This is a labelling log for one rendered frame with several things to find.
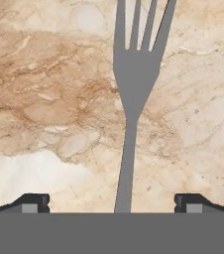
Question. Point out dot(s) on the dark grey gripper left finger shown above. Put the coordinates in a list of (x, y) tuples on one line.
[(34, 201)]

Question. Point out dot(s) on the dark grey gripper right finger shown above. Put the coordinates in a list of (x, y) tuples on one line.
[(190, 201)]

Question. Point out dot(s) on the grey metal fork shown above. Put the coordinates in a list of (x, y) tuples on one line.
[(135, 79)]

